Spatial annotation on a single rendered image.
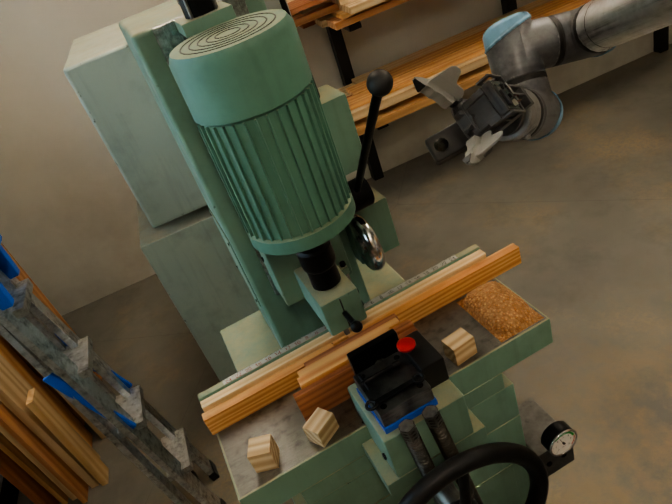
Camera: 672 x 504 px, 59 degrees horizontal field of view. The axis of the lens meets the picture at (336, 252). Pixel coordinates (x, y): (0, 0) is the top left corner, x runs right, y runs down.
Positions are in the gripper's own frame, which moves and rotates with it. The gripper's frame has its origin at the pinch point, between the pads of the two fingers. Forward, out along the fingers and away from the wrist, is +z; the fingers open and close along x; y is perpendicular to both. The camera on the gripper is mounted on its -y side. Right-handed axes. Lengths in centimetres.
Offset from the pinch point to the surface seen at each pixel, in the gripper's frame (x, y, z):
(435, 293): 18.7, -26.7, -17.9
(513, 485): 59, -42, -29
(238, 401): 18, -53, 13
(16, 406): -24, -179, 1
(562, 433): 52, -24, -25
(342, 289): 11.5, -29.0, 2.2
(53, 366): -16, -117, 12
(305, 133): -5.9, -9.3, 15.9
